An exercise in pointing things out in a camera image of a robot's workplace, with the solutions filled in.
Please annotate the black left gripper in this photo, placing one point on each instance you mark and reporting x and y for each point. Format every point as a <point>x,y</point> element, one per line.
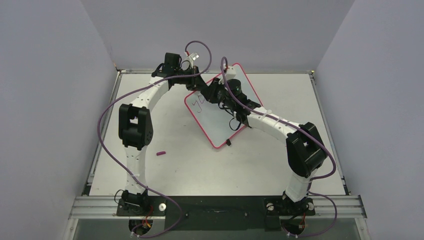
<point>196,83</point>

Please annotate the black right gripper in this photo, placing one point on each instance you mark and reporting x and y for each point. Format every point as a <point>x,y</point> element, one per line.
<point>216,91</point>

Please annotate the pink-framed whiteboard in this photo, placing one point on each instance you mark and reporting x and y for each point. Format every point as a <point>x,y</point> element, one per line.
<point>220,122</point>

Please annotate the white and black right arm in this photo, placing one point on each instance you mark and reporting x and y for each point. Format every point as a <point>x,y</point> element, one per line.
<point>305,149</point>

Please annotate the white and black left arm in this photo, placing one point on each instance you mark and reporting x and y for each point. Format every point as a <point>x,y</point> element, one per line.
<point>135,127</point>

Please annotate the black whiteboard clip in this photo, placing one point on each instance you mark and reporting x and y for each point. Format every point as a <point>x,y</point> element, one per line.
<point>228,142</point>

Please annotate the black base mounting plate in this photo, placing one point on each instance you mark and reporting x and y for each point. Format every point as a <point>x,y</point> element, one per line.
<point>199,221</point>

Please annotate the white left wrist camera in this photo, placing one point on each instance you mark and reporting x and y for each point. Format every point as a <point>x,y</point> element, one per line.
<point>188,61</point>

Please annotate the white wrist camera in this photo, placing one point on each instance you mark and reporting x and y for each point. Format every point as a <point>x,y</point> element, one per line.
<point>229,73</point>
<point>188,61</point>

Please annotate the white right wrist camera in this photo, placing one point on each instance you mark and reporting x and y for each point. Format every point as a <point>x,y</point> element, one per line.
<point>229,73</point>

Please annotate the aluminium table edge rail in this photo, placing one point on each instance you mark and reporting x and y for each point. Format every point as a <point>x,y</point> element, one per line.
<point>106,207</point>

